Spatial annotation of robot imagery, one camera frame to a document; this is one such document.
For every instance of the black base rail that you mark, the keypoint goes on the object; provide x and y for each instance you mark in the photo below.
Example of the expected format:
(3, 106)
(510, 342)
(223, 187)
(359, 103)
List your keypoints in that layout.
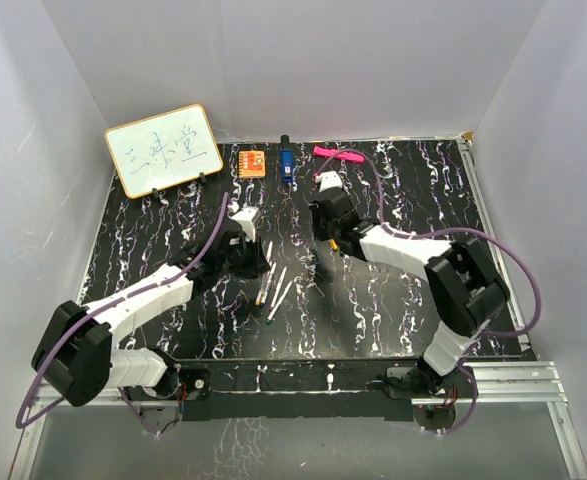
(388, 388)

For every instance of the orange small notebook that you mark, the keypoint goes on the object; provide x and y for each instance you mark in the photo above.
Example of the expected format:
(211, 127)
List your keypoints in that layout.
(251, 164)

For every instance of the pink flat tool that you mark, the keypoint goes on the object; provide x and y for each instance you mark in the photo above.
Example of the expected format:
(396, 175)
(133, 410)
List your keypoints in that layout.
(338, 154)

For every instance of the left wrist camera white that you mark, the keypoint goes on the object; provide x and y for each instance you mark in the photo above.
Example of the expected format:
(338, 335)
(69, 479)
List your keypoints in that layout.
(247, 217)

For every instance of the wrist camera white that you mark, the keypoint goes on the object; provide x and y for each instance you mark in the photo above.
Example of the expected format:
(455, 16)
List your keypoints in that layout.
(247, 217)
(328, 180)

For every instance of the white pen orange end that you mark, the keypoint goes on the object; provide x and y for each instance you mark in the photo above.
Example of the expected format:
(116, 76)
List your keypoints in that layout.
(262, 285)

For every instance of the white pen green end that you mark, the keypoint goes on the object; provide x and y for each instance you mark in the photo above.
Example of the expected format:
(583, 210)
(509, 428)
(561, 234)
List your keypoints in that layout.
(279, 302)

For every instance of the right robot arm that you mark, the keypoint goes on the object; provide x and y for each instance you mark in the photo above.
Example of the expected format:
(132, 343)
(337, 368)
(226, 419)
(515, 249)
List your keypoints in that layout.
(465, 285)

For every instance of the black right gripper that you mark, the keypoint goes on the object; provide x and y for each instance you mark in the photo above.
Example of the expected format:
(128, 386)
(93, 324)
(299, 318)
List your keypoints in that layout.
(320, 235)

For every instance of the white pen magenta end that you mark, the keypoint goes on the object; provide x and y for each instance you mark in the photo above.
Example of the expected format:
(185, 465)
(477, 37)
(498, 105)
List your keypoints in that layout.
(278, 288)

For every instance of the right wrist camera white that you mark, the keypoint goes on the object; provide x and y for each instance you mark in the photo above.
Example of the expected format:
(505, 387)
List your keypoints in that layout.
(328, 180)

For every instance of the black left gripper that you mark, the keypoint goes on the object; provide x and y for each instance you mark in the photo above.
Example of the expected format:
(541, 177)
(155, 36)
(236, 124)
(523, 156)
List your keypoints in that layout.
(258, 265)

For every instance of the white board yellow frame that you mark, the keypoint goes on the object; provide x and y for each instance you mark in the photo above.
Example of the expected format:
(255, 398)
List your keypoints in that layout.
(163, 151)

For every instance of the blue stapler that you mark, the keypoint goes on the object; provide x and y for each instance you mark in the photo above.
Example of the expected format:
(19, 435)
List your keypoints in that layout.
(286, 160)

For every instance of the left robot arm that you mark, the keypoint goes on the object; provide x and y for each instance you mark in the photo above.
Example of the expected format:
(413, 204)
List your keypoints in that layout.
(80, 353)

